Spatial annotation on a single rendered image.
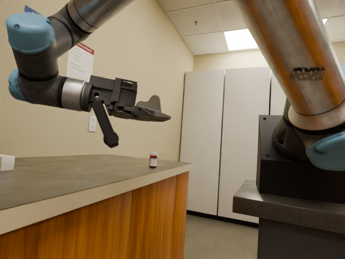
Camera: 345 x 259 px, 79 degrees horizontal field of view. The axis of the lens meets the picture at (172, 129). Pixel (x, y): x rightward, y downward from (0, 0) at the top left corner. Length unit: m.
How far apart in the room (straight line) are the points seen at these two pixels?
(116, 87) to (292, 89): 0.36
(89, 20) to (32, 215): 0.41
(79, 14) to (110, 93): 0.18
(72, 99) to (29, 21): 0.16
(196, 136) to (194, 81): 0.85
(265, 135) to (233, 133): 2.40
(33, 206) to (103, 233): 0.29
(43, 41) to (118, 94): 0.17
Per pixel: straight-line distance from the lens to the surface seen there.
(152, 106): 0.53
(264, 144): 0.69
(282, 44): 0.35
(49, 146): 1.40
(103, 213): 0.68
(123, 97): 0.53
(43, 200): 0.49
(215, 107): 3.19
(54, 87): 0.54
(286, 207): 0.57
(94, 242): 0.69
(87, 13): 0.54
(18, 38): 0.49
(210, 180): 3.19
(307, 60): 0.37
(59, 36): 0.53
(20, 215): 0.47
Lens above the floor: 1.06
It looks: 3 degrees up
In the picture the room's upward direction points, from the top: 4 degrees clockwise
